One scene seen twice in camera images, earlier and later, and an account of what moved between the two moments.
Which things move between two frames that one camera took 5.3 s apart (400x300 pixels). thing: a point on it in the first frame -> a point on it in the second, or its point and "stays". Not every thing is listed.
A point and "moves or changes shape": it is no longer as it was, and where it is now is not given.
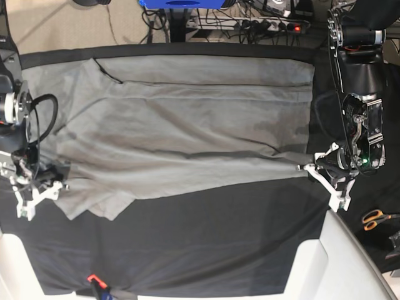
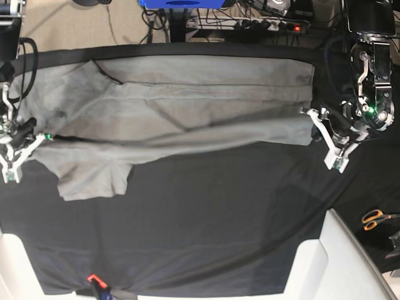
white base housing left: x=18 y=280 stays
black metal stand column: x=177 y=24 stays
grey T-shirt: x=123 y=129 moves or changes shape
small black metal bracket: x=395 y=238 stays
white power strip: x=246 y=24 stays
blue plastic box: x=180 y=4 stays
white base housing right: x=336 y=266 stays
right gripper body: x=338 y=164 -> x=342 y=126
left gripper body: x=27 y=163 -> x=22 y=133
